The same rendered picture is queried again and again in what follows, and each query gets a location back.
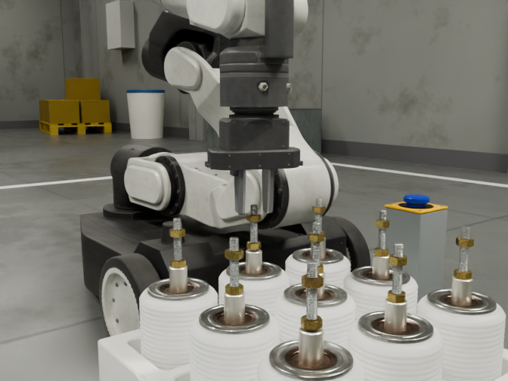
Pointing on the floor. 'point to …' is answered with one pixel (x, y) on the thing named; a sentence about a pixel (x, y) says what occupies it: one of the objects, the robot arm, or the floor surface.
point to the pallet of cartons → (76, 109)
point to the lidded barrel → (146, 113)
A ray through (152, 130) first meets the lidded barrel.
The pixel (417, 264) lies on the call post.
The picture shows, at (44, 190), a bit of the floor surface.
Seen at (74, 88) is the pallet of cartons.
